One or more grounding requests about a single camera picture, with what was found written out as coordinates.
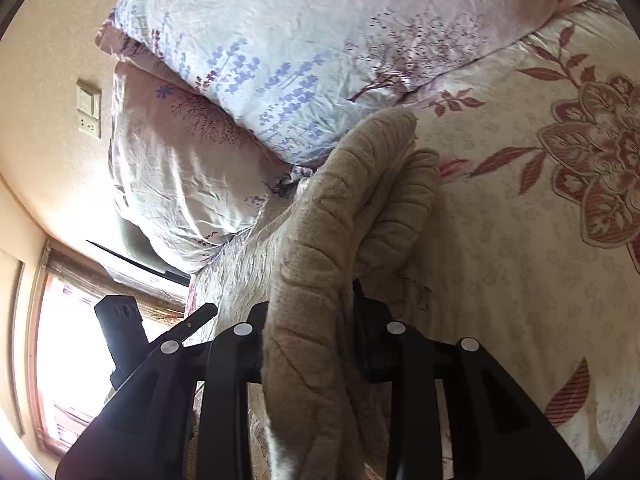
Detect floral bedspread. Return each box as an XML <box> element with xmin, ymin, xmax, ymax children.
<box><xmin>184</xmin><ymin>0</ymin><xmax>640</xmax><ymax>480</ymax></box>

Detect upper floral lavender pillow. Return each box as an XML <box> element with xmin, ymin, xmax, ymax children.
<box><xmin>96</xmin><ymin>0</ymin><xmax>587</xmax><ymax>164</ymax></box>

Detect brown wooden window frame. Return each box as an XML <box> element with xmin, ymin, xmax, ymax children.
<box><xmin>25</xmin><ymin>240</ymin><xmax>188</xmax><ymax>457</ymax></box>

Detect white wall switch socket plate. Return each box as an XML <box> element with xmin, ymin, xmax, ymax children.
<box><xmin>76</xmin><ymin>79</ymin><xmax>102</xmax><ymax>140</ymax></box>

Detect cream cable-knit sweater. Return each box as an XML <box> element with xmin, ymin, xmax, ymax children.
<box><xmin>189</xmin><ymin>107</ymin><xmax>439</xmax><ymax>479</ymax></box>

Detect dark bedside edge strip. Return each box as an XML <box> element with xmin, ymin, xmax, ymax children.
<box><xmin>88</xmin><ymin>240</ymin><xmax>191</xmax><ymax>287</ymax></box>

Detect lower pink floral pillow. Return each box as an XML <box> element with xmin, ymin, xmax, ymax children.
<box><xmin>108</xmin><ymin>63</ymin><xmax>312</xmax><ymax>274</ymax></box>

